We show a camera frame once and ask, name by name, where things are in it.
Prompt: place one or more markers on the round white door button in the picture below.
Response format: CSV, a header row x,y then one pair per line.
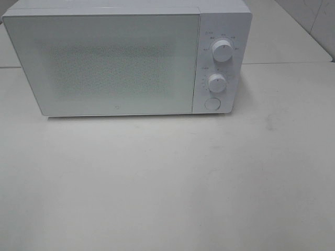
x,y
212,104

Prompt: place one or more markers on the white dial knob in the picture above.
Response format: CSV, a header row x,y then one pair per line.
x,y
222,50
217,83

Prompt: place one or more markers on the white microwave oven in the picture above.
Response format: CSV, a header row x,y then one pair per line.
x,y
229,20

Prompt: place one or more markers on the white microwave door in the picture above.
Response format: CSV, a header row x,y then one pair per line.
x,y
108,65

